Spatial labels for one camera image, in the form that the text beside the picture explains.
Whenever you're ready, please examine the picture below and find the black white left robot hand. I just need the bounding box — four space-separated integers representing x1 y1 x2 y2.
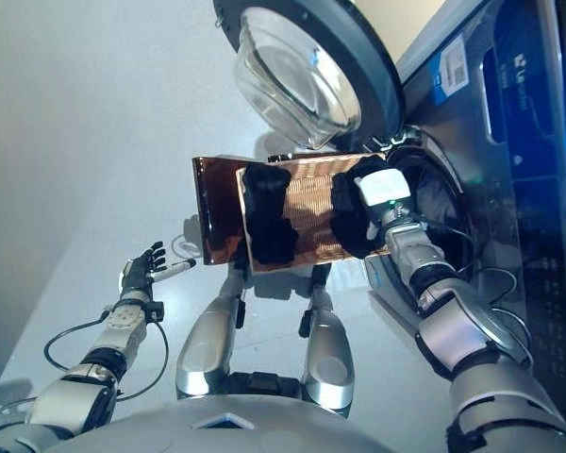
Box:
120 241 197 296

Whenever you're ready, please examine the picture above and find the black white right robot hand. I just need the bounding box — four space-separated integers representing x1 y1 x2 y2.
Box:
353 169 414 241

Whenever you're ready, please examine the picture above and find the grey drum washing machine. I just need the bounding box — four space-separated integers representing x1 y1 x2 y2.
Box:
365 0 566 426

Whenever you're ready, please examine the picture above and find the round washing machine door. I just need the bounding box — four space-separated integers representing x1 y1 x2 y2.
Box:
211 0 407 150

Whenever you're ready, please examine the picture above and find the wicker laundry basket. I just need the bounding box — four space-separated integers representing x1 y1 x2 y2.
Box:
235 151 392 275

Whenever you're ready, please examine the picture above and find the brown acrylic stool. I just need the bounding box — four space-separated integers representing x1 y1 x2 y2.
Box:
191 155 270 266

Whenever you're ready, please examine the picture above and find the silver left robot leg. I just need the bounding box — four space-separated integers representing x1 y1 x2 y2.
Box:
175 261 246 400

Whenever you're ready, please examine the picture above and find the silver robot leg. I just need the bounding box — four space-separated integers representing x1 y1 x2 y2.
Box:
299 263 356 419
175 261 246 400

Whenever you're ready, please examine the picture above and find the white counter cabinet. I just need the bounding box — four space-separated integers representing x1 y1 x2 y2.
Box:
353 0 454 62

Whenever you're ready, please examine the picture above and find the grey robot torso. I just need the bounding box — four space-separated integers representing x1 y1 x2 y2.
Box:
42 372 388 453

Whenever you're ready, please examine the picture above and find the silver right robot leg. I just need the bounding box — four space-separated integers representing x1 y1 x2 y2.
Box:
299 263 356 419

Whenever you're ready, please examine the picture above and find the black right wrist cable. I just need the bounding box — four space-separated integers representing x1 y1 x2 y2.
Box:
422 219 532 341

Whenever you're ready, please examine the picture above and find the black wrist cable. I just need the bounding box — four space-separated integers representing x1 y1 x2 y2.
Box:
0 320 170 430
422 219 532 341

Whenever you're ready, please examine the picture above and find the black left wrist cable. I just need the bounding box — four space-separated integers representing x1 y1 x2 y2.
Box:
0 320 170 430

